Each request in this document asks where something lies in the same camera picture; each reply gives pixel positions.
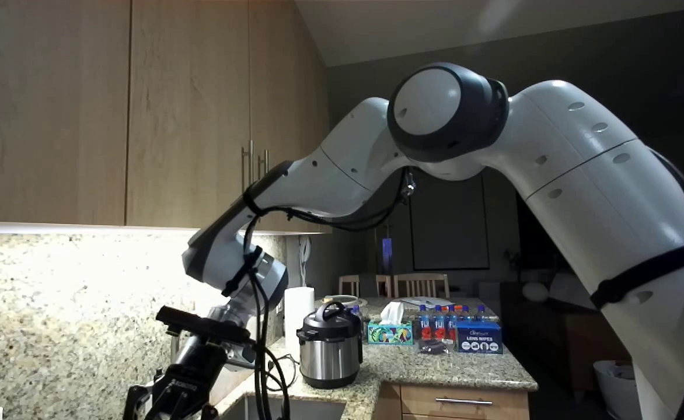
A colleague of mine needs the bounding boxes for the silver pressure cooker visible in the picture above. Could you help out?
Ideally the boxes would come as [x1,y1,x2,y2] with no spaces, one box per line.
[295,299,365,392]

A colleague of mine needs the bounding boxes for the black velcro strap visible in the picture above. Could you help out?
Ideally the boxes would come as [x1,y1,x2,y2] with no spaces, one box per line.
[238,183,269,218]
[588,241,684,309]

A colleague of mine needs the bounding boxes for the wooden base cabinet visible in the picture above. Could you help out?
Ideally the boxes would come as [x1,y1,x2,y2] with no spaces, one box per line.
[371,381,536,420]

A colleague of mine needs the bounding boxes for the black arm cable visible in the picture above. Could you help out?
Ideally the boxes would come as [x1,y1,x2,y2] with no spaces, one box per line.
[232,150,684,420]

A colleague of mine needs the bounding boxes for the wooden chair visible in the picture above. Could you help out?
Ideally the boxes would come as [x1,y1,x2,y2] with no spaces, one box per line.
[375,273,396,301]
[393,270,454,301]
[337,273,365,299]

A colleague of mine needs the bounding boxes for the white bin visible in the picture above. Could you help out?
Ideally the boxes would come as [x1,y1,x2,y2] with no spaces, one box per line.
[594,357,643,420]

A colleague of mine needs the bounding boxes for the white bowl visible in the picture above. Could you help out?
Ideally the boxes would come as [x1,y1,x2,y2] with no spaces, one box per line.
[321,291,369,309]

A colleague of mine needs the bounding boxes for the white paper towel roll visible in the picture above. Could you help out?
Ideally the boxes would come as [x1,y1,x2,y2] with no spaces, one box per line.
[281,285,317,361]

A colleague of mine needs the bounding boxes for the glowing blue device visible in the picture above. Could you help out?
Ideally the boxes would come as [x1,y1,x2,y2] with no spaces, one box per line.
[379,232,397,267]

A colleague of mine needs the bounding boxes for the blue bottle pack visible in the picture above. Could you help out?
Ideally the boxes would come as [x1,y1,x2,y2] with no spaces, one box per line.
[418,301,506,357]

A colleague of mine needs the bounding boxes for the white cushion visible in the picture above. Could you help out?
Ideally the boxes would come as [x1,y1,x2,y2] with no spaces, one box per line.
[520,278,551,306]

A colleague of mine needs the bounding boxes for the light wooden upper cabinet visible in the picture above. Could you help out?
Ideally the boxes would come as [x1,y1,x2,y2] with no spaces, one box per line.
[0,0,337,238]

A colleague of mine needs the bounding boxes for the black cooker power cord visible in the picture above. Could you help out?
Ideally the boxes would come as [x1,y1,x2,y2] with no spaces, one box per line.
[267,353,301,395]

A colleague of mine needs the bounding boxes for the green tissue box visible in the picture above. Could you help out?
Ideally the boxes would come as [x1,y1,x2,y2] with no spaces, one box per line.
[365,301,418,347]

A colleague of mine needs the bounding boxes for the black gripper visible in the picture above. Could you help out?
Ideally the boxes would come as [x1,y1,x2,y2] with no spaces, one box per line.
[119,333,232,420]

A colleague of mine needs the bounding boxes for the metal drawer handle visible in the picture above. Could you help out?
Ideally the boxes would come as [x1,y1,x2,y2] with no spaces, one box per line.
[435,395,496,409]

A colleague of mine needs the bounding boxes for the dark wall screen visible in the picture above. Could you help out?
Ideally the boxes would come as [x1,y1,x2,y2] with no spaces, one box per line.
[411,173,494,273]

